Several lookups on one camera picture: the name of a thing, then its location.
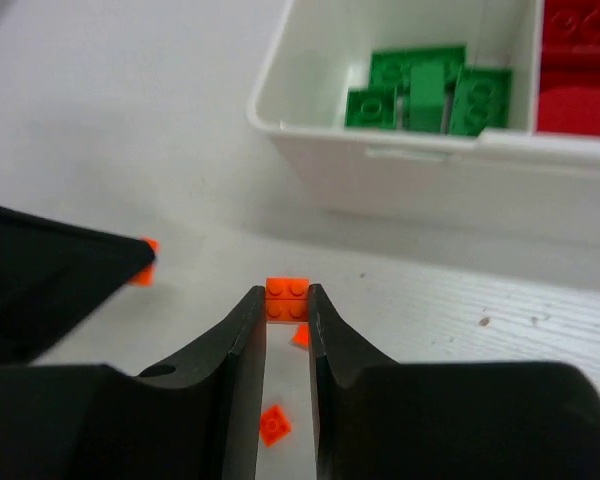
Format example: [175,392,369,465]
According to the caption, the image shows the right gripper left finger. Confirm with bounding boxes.
[0,286,266,479]

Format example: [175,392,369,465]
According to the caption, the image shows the red lego block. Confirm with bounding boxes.
[541,0,600,70]

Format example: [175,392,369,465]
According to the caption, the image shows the red curved lego piece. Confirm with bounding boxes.
[537,70,600,137]

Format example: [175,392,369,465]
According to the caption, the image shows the green lego pieces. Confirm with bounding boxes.
[344,45,513,137]

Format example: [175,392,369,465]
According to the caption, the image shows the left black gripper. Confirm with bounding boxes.
[0,206,154,364]

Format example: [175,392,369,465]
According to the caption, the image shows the orange lego brick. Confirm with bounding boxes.
[291,323,310,349]
[129,237,160,287]
[259,405,292,447]
[265,277,309,323]

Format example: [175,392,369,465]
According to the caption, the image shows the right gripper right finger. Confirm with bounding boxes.
[308,284,600,479]

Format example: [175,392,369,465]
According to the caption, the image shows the white three-compartment container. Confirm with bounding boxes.
[247,1,600,245]

